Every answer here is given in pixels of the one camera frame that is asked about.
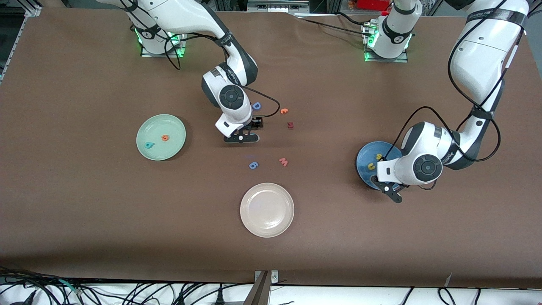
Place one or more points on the pink foam letter w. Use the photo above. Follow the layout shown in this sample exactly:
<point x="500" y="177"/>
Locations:
<point x="283" y="162"/>

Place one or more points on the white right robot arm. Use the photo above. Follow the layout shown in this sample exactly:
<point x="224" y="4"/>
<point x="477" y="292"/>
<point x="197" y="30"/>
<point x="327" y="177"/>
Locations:
<point x="230" y="96"/>

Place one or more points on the beige plate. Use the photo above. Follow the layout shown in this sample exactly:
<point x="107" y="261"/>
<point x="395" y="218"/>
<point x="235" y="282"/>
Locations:
<point x="266" y="210"/>

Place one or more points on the aluminium frame rail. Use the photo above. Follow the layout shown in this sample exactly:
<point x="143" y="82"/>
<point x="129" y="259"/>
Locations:
<point x="33" y="10"/>

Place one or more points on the white tape scrap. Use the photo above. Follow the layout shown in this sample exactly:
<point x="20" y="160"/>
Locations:
<point x="448" y="279"/>

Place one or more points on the grey metal frame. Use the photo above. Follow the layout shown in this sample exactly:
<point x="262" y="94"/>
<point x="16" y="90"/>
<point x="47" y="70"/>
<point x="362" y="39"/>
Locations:
<point x="275" y="7"/>

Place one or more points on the dark metal post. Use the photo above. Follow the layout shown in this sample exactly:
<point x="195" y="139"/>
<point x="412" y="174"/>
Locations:
<point x="258" y="294"/>

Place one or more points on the red box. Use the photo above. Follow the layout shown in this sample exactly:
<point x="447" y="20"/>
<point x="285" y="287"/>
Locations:
<point x="372" y="4"/>

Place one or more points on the blue foam digit 6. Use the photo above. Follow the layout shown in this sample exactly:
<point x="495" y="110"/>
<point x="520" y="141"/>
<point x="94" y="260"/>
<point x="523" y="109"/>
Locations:
<point x="253" y="165"/>

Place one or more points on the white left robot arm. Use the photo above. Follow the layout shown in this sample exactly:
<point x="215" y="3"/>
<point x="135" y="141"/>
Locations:
<point x="427" y="167"/>

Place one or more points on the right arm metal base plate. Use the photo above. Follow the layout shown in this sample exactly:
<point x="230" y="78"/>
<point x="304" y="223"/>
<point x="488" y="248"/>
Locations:
<point x="183" y="48"/>

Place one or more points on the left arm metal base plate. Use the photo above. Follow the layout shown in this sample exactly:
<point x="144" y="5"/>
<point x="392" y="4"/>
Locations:
<point x="404" y="58"/>

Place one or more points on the grey metal bracket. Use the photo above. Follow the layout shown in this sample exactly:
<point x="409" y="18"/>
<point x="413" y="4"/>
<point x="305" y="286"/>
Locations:
<point x="275" y="277"/>

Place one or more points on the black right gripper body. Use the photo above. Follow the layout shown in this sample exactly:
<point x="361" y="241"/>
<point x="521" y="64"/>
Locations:
<point x="255" y="123"/>

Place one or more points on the blue plate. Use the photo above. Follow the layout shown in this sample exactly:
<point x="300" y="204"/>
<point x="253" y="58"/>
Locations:
<point x="364" y="154"/>

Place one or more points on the pale green plate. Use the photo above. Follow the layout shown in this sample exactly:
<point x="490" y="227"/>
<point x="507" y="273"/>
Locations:
<point x="161" y="123"/>

